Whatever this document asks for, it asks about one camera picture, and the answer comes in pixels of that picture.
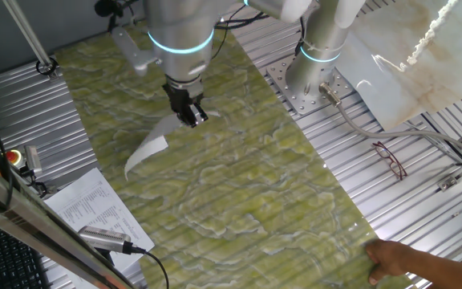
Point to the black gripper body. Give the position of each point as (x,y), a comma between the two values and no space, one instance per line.
(181,100)

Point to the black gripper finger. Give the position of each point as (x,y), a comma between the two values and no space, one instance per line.
(199,113)
(187,118)

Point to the white paper sheet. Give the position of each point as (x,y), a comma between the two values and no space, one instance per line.
(151,146)

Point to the green marble-pattern mat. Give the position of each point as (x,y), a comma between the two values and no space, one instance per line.
(263,180)

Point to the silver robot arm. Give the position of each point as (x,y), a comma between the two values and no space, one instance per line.
(179,28)

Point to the person's bare forearm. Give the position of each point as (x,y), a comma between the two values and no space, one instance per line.
(447,273)

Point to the person's hand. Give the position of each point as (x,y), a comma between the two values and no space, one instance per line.
(389,257)

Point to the white paper with printed list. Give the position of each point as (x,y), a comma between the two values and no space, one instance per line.
(94,200)

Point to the grey box device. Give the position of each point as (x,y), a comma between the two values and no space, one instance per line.
(33,159)

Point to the red emergency stop button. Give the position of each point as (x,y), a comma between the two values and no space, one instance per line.
(13,157)

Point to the red-framed eyeglasses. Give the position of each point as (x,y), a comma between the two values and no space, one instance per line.
(391,160)

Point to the black keyboard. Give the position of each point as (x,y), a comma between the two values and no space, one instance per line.
(6,261)

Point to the white marble-pattern sheet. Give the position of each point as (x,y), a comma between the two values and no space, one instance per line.
(435,60)

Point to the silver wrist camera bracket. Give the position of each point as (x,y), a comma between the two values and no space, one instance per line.
(132,50)

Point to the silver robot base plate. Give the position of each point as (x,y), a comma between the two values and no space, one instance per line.
(281,78)

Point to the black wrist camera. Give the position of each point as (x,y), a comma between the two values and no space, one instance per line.
(106,7)

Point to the silver depth camera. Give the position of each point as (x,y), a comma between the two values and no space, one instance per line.
(102,238)

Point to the black mount clamp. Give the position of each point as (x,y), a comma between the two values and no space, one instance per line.
(34,184)

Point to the aluminium camera support pole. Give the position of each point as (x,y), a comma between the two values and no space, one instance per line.
(26,32)

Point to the aluminium frame beam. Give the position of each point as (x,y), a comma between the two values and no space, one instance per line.
(34,216)

